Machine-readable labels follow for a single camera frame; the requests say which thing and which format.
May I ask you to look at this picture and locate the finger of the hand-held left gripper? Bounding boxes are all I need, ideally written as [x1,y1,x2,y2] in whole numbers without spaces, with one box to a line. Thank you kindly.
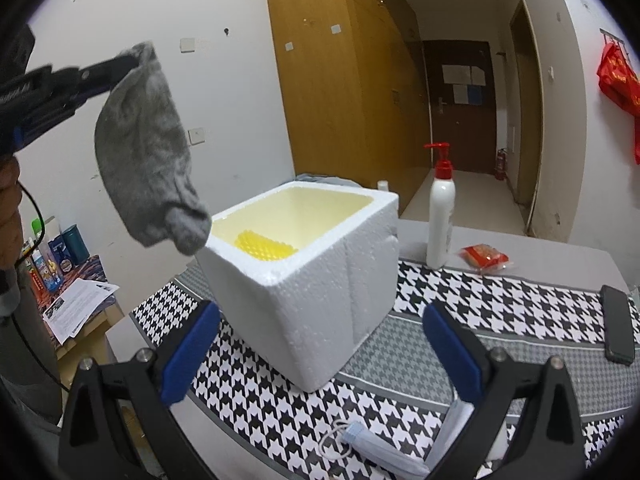
[0,54,142,149]
[28,64,84,79]

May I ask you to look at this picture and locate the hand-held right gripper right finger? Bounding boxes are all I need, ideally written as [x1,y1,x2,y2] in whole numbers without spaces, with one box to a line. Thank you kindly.
[423,299,587,480]

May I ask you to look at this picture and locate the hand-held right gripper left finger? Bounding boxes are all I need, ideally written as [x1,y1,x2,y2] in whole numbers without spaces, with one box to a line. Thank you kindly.
[59,300,222,480]

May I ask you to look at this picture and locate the grey sock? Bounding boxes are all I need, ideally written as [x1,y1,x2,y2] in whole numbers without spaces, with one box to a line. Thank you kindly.
[95,41,212,255]

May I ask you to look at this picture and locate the white foam box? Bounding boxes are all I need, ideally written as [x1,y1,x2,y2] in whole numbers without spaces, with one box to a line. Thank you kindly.
[194,183,400,393]

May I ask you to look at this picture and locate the person's left hand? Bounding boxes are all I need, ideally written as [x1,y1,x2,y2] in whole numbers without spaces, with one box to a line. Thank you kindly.
[0,155,24,268]

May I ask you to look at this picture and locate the houndstooth tablecloth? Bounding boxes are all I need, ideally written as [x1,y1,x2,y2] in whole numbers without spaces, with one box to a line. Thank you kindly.
[131,259,640,480]

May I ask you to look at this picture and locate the white folded tissue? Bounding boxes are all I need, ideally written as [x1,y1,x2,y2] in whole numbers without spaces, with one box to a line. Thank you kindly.
[437,400,476,466]

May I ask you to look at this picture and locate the red snack packet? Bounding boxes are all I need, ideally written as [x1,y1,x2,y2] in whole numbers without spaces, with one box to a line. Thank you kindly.
[459,242,510,274]

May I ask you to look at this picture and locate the printed white papers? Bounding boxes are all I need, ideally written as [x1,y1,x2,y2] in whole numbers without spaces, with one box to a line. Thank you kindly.
[42,277,121,346]

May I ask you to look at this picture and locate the printed blanket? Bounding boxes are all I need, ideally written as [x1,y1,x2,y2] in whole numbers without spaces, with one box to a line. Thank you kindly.
[37,255,108,311]

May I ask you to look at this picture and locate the blue face mask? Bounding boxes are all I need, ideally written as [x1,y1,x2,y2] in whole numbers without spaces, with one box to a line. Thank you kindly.
[320,420,431,477]

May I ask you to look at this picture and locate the yellow bumpy sponge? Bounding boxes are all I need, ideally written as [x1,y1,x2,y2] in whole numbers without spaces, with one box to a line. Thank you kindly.
[234,230,297,261]

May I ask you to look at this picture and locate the white pump bottle red cap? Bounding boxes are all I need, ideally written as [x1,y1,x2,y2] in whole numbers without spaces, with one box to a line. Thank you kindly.
[424,142,457,269]

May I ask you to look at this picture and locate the teal cylindrical can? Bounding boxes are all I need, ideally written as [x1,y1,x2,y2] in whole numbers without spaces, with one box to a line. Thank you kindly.
[60,225,91,266]

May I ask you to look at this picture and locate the blue carton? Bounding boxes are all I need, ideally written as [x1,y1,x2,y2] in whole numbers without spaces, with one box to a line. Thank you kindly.
[47,237,69,281]

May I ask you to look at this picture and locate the black phone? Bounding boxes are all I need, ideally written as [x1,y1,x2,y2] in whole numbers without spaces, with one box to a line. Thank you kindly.
[599,285,637,365]

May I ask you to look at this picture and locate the colourful snack box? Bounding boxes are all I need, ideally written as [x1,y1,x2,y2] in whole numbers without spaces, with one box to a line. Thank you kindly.
[27,251,64,292]

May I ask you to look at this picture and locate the blue-grey crumpled cloth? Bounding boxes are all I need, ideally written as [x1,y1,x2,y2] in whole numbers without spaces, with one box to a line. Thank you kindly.
[297,173,364,189]

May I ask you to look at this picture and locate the dark brown entrance door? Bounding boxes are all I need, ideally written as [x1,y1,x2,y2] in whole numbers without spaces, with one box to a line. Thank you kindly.
[422,40,499,176]

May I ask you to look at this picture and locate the wooden side door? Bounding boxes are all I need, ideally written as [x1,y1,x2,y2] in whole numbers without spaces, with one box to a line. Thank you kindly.
[509,0,544,207]

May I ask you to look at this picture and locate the blue paper notice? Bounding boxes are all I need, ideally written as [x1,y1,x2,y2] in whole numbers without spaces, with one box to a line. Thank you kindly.
[452,84,484,106]

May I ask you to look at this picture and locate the wooden wardrobe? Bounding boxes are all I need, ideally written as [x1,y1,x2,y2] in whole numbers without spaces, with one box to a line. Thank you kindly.
[262,0,433,204]

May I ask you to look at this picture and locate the white paper notice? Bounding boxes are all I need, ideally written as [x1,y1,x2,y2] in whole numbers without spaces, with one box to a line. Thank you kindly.
[441,64,485,85]

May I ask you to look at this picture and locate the red plastic bags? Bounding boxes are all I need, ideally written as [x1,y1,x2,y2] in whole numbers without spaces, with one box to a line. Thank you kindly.
[597,42,640,165]

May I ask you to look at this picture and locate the black gripper cord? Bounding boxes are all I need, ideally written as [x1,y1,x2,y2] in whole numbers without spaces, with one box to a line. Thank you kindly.
[14,180,69,392]

